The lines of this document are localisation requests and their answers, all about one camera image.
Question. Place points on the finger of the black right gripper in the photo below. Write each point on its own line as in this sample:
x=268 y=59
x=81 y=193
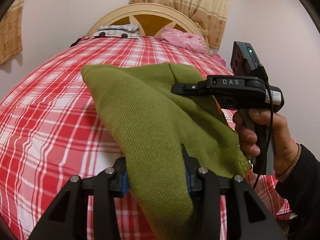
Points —
x=202 y=88

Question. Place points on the black camera box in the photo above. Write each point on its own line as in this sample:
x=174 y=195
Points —
x=244 y=59

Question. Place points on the red white plaid bedsheet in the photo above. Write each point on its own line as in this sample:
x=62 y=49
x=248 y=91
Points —
x=50 y=129

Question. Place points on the pink floral pillow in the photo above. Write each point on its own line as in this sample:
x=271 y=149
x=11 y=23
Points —
x=183 y=40

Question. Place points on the cream wooden headboard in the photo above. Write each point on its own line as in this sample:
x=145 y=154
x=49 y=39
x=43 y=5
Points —
x=150 y=17

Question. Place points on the pink cloth beside bed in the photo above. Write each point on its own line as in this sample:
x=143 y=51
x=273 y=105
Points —
x=218 y=59

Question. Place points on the right hand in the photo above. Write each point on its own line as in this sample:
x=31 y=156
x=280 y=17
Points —
x=285 y=148

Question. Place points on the beige side window curtain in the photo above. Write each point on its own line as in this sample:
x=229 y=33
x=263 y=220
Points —
x=11 y=38

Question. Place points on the black sleeved right forearm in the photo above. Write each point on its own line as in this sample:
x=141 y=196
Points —
x=300 y=187

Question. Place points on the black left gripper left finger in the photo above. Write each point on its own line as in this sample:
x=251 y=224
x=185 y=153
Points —
x=66 y=216

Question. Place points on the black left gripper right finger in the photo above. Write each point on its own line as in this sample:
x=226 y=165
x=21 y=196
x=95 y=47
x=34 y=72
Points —
x=246 y=215

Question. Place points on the green striped knit sweater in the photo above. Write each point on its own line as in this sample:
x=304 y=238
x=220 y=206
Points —
x=151 y=126

